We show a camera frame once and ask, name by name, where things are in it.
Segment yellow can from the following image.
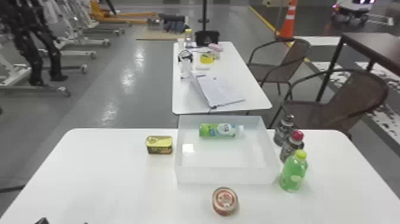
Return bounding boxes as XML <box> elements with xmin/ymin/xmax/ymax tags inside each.
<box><xmin>145</xmin><ymin>135</ymin><xmax>174</xmax><ymax>155</ymax></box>

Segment red can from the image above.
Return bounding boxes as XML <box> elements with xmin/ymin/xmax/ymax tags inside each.
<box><xmin>212</xmin><ymin>186</ymin><xmax>239</xmax><ymax>217</ymax></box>

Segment clear box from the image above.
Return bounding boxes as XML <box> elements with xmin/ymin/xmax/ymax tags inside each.
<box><xmin>174</xmin><ymin>115</ymin><xmax>282</xmax><ymax>185</ymax></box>

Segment green bottle white label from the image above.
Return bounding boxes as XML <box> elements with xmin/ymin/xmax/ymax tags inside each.
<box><xmin>199</xmin><ymin>122</ymin><xmax>245</xmax><ymax>139</ymax></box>

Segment orange pallet jack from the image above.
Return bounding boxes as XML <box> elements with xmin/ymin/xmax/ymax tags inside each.
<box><xmin>89</xmin><ymin>0</ymin><xmax>158</xmax><ymax>26</ymax></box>

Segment white open notebook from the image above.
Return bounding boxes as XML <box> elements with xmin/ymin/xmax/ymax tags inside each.
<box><xmin>189</xmin><ymin>73</ymin><xmax>246</xmax><ymax>109</ymax></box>

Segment yellow tape roll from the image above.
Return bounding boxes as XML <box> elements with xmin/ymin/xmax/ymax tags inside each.
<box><xmin>199</xmin><ymin>53</ymin><xmax>215</xmax><ymax>65</ymax></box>

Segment white side table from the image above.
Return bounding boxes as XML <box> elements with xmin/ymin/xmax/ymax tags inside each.
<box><xmin>171</xmin><ymin>41</ymin><xmax>273</xmax><ymax>116</ymax></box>

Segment black basket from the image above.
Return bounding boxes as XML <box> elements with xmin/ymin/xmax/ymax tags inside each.
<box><xmin>194</xmin><ymin>30</ymin><xmax>221</xmax><ymax>47</ymax></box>

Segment green bottle yellow cap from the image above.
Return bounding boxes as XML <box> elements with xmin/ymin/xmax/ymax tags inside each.
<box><xmin>279</xmin><ymin>149</ymin><xmax>309</xmax><ymax>193</ymax></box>

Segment dark bottle grey cap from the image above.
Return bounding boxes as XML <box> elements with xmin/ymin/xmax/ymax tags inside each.
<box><xmin>273</xmin><ymin>114</ymin><xmax>296</xmax><ymax>147</ymax></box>

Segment dark bottle red cap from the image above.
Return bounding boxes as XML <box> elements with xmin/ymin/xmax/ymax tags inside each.
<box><xmin>279</xmin><ymin>129</ymin><xmax>305</xmax><ymax>164</ymax></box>

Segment brown chair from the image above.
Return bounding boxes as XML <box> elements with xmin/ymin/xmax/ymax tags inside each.
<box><xmin>246</xmin><ymin>38</ymin><xmax>312</xmax><ymax>101</ymax></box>
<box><xmin>268</xmin><ymin>69</ymin><xmax>390</xmax><ymax>140</ymax></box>

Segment orange cone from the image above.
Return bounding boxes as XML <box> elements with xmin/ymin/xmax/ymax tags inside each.
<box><xmin>276</xmin><ymin>0</ymin><xmax>298</xmax><ymax>40</ymax></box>

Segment dark brown side table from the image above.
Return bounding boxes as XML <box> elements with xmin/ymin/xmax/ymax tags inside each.
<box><xmin>315</xmin><ymin>32</ymin><xmax>400</xmax><ymax>102</ymax></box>

